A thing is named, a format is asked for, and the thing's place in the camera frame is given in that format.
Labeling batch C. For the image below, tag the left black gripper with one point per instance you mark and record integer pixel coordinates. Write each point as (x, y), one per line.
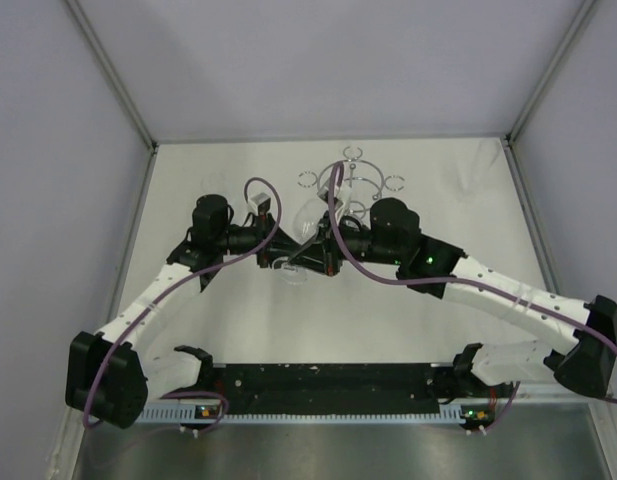
(277, 251)

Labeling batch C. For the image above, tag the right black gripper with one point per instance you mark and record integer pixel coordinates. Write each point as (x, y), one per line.
(322, 253)

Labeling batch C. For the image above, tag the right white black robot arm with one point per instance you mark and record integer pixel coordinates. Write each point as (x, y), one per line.
(574, 342)

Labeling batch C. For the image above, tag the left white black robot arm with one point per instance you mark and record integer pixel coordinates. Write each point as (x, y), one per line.
(111, 373)

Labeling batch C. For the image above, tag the chrome wine glass rack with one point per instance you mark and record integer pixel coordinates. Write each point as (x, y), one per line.
(365, 179)

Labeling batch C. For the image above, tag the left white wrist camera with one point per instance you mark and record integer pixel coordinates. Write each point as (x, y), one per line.
(259, 204)

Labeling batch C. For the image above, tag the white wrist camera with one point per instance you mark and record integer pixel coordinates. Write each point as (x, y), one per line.
(340, 194)
(259, 204)

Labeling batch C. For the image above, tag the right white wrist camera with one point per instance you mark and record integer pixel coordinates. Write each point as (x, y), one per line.
(340, 194)

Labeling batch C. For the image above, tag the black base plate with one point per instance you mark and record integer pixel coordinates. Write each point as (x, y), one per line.
(330, 389)

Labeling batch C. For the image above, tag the grey slotted cable duct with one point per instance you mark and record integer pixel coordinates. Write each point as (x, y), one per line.
(166, 413)

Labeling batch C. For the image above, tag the aluminium frame post right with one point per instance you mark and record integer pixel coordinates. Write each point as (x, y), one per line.
(576, 28)

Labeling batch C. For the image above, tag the aluminium frame post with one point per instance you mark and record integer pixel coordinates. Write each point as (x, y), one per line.
(576, 28)
(109, 71)

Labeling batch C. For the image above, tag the aluminium frame post left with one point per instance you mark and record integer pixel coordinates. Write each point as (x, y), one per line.
(109, 71)

